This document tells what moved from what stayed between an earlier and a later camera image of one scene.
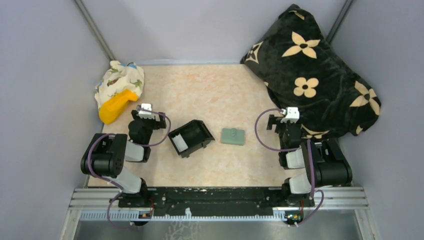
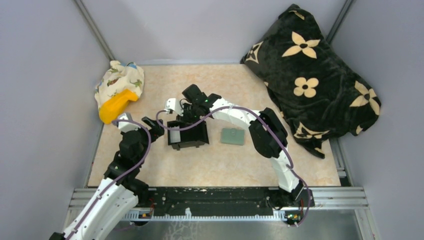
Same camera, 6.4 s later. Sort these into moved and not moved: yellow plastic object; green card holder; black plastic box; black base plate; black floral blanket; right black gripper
Moved: right black gripper; black plastic box
Not moved: green card holder; yellow plastic object; black floral blanket; black base plate
